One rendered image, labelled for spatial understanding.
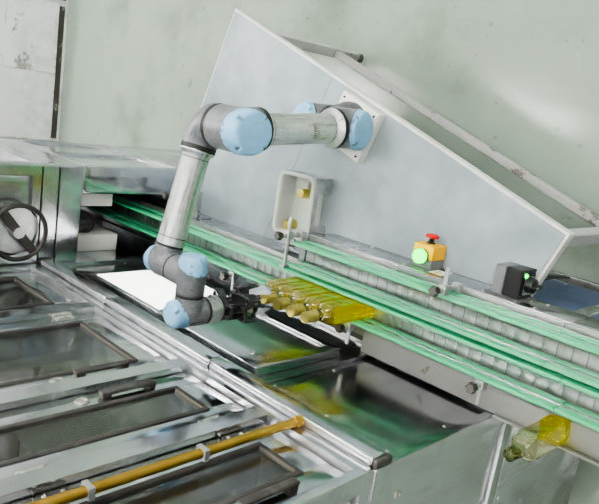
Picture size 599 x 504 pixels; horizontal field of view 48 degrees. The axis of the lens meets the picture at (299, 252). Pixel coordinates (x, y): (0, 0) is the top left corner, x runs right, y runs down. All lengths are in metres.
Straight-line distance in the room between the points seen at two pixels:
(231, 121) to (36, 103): 4.00
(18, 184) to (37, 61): 3.04
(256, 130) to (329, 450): 0.78
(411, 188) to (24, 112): 3.92
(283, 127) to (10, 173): 1.13
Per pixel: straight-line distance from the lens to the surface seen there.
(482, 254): 1.99
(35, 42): 5.56
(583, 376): 1.69
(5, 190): 2.58
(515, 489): 2.25
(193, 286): 1.72
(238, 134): 1.66
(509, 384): 1.79
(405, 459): 1.58
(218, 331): 2.04
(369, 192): 2.21
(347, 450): 1.52
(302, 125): 1.83
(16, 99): 5.52
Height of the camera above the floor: 2.48
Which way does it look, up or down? 45 degrees down
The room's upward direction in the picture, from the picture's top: 94 degrees counter-clockwise
